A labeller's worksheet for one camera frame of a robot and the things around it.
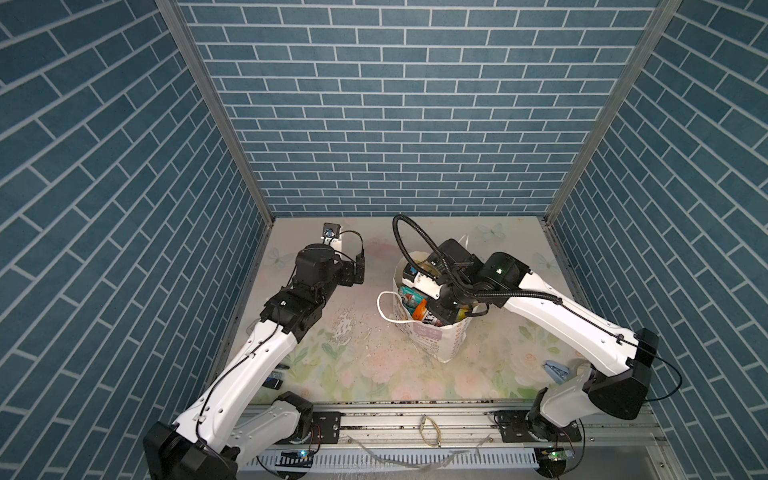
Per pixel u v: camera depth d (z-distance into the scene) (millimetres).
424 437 737
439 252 517
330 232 618
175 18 705
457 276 507
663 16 713
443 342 718
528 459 705
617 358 407
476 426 755
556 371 814
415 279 614
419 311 703
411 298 739
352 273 675
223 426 390
